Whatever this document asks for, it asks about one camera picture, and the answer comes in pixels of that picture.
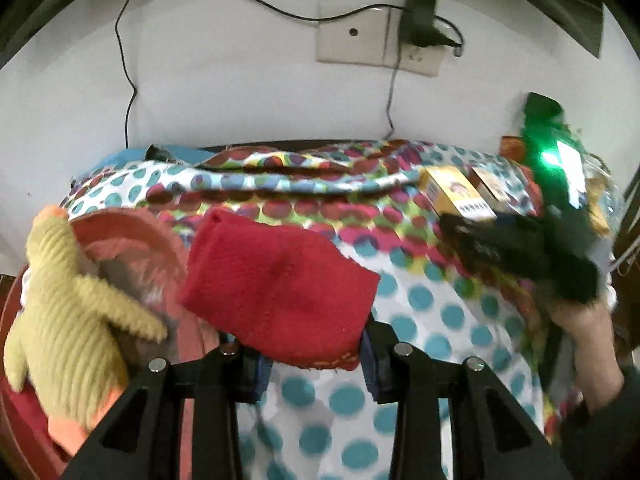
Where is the white wall power socket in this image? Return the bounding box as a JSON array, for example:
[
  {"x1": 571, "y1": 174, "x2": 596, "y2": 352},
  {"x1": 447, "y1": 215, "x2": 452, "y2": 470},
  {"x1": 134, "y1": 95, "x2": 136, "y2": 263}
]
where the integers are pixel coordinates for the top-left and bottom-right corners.
[{"x1": 384, "y1": 9, "x2": 444, "y2": 79}]

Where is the red snack bag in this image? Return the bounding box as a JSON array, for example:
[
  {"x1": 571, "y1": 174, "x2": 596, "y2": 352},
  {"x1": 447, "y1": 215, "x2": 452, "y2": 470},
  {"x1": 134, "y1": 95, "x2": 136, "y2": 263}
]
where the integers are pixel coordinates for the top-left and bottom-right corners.
[{"x1": 499, "y1": 135, "x2": 530, "y2": 162}]

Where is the blue sheet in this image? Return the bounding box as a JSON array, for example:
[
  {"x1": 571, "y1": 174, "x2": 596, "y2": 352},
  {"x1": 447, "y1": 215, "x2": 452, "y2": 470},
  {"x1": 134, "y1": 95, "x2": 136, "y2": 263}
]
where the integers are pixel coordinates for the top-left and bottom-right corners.
[{"x1": 92, "y1": 143, "x2": 207, "y2": 169}]

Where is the black plug with cable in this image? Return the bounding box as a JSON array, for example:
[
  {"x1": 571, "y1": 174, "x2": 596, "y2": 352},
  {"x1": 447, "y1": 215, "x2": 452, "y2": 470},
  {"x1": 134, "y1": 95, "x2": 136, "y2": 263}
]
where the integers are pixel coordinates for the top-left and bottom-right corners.
[{"x1": 434, "y1": 14, "x2": 465, "y2": 59}]

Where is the black power adapter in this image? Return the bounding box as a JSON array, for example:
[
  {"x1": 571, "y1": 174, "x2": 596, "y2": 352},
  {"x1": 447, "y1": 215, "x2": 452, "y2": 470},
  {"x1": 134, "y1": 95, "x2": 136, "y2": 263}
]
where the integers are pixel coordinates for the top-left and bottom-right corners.
[{"x1": 399, "y1": 0, "x2": 439, "y2": 49}]

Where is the yellow medicine box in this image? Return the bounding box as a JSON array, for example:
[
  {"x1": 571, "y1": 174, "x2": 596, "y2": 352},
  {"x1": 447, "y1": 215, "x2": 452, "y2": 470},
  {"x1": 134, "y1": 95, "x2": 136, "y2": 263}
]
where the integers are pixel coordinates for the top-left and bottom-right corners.
[{"x1": 419, "y1": 165, "x2": 497, "y2": 222}]

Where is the beige small box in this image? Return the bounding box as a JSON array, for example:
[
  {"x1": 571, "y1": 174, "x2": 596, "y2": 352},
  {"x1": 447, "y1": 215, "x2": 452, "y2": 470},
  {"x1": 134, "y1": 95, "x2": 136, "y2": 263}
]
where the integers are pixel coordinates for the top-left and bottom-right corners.
[{"x1": 470, "y1": 166, "x2": 517, "y2": 207}]

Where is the yellow plush duck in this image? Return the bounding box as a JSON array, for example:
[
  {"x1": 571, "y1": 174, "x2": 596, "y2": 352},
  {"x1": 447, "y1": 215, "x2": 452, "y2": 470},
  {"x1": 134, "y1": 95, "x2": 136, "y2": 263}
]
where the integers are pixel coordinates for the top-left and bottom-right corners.
[{"x1": 2, "y1": 204, "x2": 169, "y2": 454}]

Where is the black adapter cable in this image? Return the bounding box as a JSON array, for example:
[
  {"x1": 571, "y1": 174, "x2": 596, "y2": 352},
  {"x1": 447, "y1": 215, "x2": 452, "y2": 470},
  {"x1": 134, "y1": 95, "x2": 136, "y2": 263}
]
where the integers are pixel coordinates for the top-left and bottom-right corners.
[{"x1": 386, "y1": 44, "x2": 402, "y2": 138}]

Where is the red sock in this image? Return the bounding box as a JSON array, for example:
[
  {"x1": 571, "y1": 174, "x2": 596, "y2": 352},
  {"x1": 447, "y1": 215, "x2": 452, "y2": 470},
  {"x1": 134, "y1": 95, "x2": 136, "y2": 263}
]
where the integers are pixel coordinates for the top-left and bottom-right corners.
[{"x1": 178, "y1": 208, "x2": 381, "y2": 372}]

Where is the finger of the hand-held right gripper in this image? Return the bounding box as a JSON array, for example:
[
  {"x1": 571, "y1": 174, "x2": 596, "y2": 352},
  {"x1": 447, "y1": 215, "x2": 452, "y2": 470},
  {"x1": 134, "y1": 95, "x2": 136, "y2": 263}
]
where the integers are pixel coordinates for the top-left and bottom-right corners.
[{"x1": 439, "y1": 212, "x2": 551, "y2": 282}]

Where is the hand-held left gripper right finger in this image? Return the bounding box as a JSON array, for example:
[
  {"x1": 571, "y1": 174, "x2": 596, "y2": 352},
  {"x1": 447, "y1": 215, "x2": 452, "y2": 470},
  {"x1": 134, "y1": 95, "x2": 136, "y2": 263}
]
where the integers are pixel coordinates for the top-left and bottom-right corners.
[{"x1": 360, "y1": 319, "x2": 572, "y2": 480}]

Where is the white wall socket plate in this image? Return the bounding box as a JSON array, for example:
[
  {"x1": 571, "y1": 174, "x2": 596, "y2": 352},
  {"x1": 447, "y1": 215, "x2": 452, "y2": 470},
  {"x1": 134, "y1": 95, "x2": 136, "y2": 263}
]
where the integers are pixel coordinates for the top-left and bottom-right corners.
[{"x1": 314, "y1": 0, "x2": 392, "y2": 67}]

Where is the person's right forearm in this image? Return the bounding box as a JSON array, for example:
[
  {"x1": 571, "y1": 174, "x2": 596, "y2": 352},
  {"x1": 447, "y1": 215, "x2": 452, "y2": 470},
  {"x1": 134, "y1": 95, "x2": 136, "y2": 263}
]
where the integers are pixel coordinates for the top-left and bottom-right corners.
[{"x1": 559, "y1": 367, "x2": 640, "y2": 480}]

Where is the thin black cable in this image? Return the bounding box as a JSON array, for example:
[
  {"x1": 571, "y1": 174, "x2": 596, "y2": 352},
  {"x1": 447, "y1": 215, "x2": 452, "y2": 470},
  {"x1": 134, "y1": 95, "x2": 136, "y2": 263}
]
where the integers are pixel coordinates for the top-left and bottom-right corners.
[{"x1": 115, "y1": 0, "x2": 149, "y2": 147}]

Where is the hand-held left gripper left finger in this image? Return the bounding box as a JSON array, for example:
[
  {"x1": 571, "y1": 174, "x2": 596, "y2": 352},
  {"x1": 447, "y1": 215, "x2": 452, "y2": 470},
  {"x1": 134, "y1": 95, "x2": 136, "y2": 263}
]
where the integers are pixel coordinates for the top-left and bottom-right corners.
[{"x1": 62, "y1": 339, "x2": 274, "y2": 480}]

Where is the pink red basket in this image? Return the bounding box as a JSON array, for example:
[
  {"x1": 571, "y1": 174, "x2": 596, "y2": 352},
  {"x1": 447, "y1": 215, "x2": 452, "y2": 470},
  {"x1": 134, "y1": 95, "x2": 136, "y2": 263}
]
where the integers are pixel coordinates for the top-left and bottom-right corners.
[{"x1": 0, "y1": 214, "x2": 242, "y2": 480}]

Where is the polka dot cloth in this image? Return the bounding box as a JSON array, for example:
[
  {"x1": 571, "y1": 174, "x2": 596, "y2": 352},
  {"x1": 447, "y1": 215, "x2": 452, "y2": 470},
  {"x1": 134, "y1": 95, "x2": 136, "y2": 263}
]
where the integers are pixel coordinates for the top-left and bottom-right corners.
[{"x1": 64, "y1": 139, "x2": 617, "y2": 480}]

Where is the person's right hand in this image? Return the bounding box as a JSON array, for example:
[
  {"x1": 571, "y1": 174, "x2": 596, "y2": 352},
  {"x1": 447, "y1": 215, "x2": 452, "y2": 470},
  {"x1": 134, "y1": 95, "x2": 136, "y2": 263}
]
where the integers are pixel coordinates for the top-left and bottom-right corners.
[{"x1": 549, "y1": 300, "x2": 627, "y2": 408}]

